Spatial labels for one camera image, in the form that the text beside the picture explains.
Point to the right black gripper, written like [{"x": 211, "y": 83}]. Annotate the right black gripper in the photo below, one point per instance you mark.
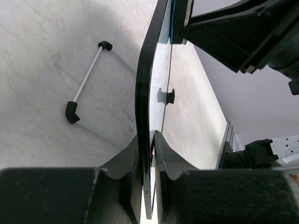
[{"x": 251, "y": 34}]

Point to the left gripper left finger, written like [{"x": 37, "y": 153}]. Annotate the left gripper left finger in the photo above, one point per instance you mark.
[{"x": 109, "y": 194}]

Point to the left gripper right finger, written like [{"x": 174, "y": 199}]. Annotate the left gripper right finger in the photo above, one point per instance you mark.
[{"x": 187, "y": 195}]

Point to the black framed whiteboard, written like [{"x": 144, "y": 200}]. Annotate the black framed whiteboard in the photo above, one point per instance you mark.
[{"x": 152, "y": 82}]

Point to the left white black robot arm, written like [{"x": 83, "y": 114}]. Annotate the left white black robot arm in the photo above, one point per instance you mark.
[{"x": 261, "y": 154}]

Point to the aluminium front rail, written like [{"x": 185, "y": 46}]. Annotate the aluminium front rail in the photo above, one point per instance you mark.
[{"x": 230, "y": 143}]

